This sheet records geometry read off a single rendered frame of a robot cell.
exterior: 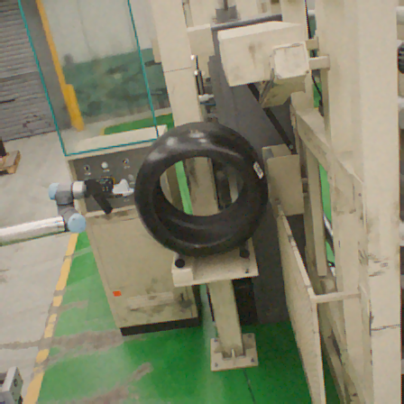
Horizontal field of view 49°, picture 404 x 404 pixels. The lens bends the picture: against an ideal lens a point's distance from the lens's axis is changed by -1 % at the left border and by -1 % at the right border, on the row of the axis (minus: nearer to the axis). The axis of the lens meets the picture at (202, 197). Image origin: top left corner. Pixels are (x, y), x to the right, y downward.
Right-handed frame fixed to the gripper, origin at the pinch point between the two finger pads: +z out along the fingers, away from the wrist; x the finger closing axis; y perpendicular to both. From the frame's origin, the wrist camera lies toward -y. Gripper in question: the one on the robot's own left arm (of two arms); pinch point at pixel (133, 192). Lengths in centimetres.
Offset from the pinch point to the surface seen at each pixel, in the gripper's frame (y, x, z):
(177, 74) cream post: 45, 27, 21
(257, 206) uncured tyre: -4, -11, 52
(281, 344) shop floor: -114, 34, 70
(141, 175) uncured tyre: 10.6, -8.8, 6.0
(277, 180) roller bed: -5, 20, 64
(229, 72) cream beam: 52, -35, 41
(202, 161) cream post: 3.5, 26.5, 29.6
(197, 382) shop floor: -120, 12, 20
